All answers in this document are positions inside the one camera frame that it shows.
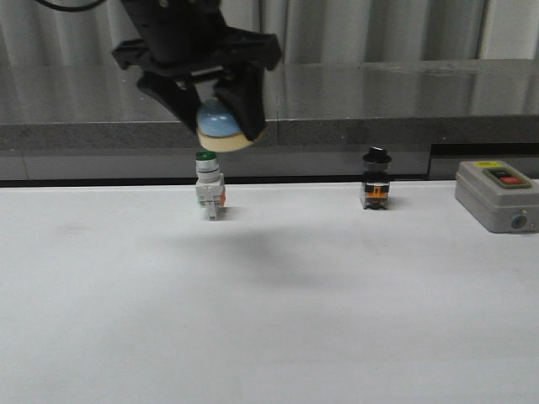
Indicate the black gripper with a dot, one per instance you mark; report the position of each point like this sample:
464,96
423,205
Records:
178,38

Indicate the blue cream call bell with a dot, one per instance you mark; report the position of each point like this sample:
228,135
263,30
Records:
219,131

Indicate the grey stone counter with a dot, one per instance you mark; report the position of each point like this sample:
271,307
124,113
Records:
91,122

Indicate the grey curtain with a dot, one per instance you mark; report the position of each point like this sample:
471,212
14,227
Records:
331,32

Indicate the grey push button box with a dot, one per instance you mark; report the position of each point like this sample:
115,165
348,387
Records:
500,197

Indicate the green push button switch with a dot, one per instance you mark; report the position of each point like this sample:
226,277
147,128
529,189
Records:
210,185

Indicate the black selector knob switch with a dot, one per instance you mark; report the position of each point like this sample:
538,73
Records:
375,179

